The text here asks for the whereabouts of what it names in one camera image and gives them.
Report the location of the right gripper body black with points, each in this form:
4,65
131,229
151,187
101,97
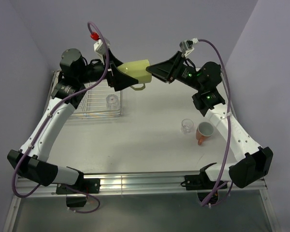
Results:
184,73

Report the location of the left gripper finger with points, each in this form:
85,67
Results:
113,59
119,78

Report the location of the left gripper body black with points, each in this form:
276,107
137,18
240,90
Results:
109,78

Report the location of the pale yellow ceramic mug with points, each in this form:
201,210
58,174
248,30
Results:
137,70

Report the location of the large clear glass cup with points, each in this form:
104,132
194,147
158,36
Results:
112,102

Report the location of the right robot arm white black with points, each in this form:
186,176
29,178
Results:
252,160

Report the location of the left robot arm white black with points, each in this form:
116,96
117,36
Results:
77,78

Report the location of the small clear glass cup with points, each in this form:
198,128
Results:
187,126

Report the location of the orange ceramic mug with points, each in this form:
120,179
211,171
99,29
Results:
204,131

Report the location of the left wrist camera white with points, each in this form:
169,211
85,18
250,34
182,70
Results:
100,46

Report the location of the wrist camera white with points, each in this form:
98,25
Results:
187,46
100,46

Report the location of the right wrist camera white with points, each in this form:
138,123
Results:
187,46

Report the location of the wire dish rack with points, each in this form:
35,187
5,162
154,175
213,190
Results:
93,104

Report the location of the aluminium rail frame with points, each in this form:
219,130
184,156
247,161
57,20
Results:
130,184

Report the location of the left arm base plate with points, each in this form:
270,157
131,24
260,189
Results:
89,185

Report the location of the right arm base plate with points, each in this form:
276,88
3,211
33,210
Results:
197,182

